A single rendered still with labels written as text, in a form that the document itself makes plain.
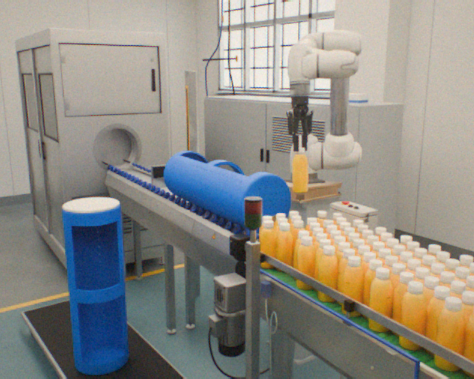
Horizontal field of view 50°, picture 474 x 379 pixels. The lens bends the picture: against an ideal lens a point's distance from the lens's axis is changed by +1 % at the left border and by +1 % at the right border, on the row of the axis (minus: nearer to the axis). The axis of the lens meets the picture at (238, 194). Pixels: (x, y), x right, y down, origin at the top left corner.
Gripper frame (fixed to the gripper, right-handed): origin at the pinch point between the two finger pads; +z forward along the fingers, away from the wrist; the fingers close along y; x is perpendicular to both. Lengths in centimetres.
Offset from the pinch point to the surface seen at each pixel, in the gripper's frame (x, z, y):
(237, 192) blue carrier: -19.9, 21.8, 20.7
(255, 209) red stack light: 32, 19, 45
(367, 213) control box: 20.3, 30.2, -19.9
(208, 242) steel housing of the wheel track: -50, 51, 21
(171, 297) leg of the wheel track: -119, 102, 13
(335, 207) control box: 4.4, 29.7, -16.4
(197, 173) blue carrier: -62, 16, 20
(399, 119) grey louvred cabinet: -103, -8, -178
